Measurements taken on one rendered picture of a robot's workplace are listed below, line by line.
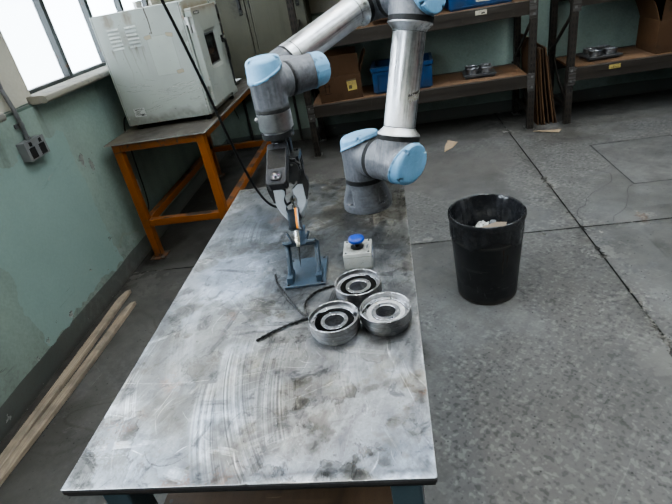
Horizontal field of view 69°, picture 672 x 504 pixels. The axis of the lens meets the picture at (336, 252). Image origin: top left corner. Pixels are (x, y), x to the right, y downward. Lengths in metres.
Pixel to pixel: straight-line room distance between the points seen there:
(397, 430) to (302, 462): 0.16
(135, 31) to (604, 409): 2.90
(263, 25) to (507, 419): 3.80
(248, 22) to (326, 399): 4.13
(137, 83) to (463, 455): 2.63
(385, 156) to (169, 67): 2.04
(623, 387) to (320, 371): 1.37
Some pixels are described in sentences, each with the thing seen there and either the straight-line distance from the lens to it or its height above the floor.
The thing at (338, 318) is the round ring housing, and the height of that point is 0.82.
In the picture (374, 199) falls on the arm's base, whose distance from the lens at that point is 1.47.
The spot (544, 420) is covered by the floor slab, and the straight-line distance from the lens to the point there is 1.92.
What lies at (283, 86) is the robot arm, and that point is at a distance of 1.08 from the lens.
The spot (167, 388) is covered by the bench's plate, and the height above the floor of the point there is 0.80.
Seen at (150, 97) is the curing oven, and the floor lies 0.96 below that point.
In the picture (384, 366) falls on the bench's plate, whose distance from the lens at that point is 0.94.
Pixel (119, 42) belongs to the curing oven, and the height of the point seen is 1.28.
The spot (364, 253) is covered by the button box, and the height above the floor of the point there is 0.84.
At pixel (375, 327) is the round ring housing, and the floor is 0.83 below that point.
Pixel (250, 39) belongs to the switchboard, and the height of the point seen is 1.02.
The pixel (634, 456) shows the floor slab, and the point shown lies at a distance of 1.89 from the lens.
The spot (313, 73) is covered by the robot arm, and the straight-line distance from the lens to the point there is 1.12.
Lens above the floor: 1.45
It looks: 30 degrees down
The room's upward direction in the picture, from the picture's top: 11 degrees counter-clockwise
